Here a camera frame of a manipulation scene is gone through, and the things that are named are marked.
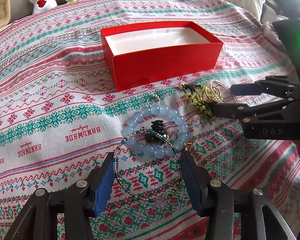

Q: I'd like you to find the small pearl bead bracelet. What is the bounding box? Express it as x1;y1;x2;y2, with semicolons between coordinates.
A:
210;79;240;104

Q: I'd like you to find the gold ring cluster keychain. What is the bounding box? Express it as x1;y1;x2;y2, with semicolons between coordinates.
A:
203;80;224;103

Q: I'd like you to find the green bead black cord bracelet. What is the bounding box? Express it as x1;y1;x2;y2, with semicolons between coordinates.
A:
180;82;217;121

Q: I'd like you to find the light blue bead bracelet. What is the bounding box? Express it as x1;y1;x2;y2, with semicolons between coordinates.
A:
121;104;191;159

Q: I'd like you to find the black hair claw clip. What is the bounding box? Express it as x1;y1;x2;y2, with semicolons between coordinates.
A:
144;120;168;145

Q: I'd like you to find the green seed bead necklace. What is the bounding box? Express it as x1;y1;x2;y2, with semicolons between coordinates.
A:
113;126;193;208

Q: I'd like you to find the lavender crumpled cloth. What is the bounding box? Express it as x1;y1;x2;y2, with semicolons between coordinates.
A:
262;22;282;47

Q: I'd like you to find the patterned knit bedspread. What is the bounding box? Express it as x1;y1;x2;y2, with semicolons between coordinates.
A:
0;0;300;239

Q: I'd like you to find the red cardboard box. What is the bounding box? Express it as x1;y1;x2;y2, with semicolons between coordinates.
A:
101;21;223;92

